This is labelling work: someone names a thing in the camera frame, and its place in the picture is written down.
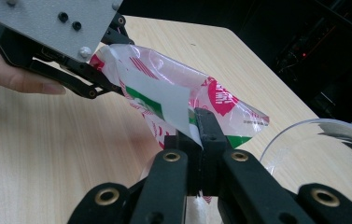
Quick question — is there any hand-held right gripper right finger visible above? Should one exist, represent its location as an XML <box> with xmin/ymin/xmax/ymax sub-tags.
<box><xmin>194</xmin><ymin>106</ymin><xmax>233</xmax><ymax>198</ymax></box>

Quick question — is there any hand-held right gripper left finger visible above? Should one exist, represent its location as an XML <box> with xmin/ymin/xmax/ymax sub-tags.
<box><xmin>163</xmin><ymin>133</ymin><xmax>204</xmax><ymax>198</ymax></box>

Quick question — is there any red and white plastic bag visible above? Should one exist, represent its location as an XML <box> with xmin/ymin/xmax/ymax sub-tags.
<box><xmin>89</xmin><ymin>43</ymin><xmax>271</xmax><ymax>204</ymax></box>

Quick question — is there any clear jar with hinged lid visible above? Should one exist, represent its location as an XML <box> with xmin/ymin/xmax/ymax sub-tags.
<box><xmin>259</xmin><ymin>118</ymin><xmax>352</xmax><ymax>216</ymax></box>

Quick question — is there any dark equipment with red light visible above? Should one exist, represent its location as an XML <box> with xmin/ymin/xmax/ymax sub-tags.
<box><xmin>273</xmin><ymin>12</ymin><xmax>352</xmax><ymax>106</ymax></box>

